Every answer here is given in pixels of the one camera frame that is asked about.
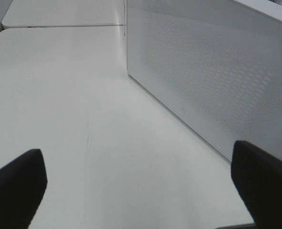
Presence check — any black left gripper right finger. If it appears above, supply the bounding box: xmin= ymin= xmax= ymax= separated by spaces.
xmin=231 ymin=141 xmax=282 ymax=229

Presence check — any white microwave oven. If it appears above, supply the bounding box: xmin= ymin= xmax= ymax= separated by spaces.
xmin=127 ymin=0 xmax=282 ymax=25

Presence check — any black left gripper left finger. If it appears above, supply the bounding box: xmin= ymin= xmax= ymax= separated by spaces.
xmin=0 ymin=149 xmax=48 ymax=229

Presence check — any white microwave door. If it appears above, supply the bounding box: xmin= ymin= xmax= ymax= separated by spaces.
xmin=127 ymin=8 xmax=282 ymax=160

